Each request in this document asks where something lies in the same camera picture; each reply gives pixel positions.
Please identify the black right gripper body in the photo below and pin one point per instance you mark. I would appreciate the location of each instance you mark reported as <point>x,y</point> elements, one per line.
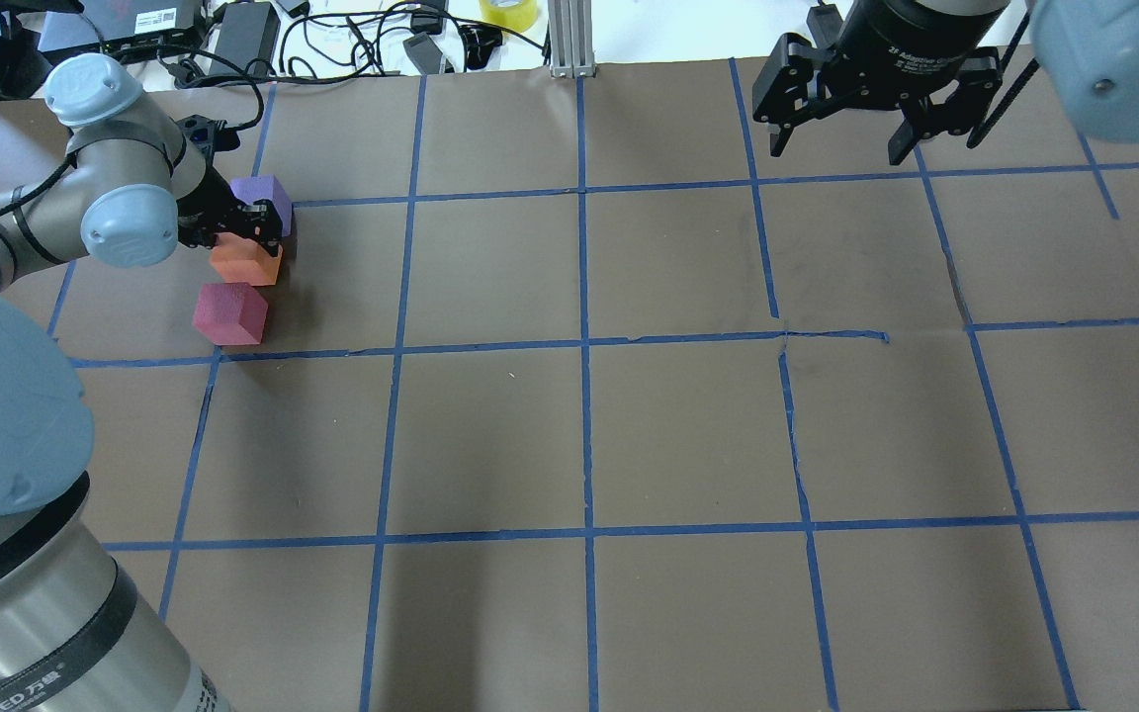
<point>911,44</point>

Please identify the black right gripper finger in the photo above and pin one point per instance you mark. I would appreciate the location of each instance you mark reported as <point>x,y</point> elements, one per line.
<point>786,112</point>
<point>922,120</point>

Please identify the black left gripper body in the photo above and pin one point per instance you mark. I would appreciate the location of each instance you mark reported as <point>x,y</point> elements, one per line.
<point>206,210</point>

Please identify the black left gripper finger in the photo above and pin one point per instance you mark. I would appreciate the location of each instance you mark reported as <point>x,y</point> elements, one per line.
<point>261,222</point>

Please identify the orange foam cube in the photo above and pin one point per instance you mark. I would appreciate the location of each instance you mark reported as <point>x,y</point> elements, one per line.
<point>240,260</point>

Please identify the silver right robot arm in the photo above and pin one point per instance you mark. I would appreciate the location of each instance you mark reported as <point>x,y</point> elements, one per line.
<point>1088,49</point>

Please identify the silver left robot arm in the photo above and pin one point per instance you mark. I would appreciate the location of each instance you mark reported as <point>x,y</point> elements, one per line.
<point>133,185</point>

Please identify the purple foam cube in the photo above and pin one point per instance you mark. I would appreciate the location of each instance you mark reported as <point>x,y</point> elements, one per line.
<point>253,188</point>

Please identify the pink foam cube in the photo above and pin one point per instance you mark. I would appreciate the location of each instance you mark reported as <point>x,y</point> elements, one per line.
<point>231,314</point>

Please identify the black power adapter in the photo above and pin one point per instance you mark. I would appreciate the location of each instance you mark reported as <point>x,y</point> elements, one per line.
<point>246,32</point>

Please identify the black electronics box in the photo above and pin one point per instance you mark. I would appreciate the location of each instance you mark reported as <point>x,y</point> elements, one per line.
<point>130,27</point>

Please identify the yellow tape roll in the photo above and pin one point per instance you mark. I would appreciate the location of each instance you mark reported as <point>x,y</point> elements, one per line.
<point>516,15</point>

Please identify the aluminium frame post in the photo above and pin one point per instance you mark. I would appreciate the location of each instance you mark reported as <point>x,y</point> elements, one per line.
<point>571,53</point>

